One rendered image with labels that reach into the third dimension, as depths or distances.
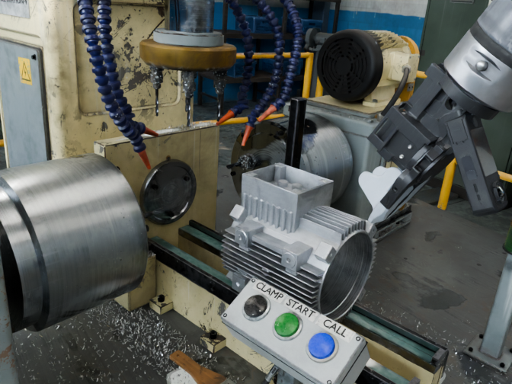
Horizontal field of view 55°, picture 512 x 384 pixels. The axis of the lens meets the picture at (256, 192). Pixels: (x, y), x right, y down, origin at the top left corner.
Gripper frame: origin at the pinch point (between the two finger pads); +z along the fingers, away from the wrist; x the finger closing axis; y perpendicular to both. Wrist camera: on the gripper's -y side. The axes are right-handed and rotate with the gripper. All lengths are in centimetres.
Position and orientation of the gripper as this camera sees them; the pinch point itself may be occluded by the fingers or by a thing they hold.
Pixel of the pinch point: (380, 219)
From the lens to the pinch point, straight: 66.9
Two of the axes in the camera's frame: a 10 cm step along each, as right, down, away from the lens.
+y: -6.0, -7.2, 3.6
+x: -6.8, 2.2, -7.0
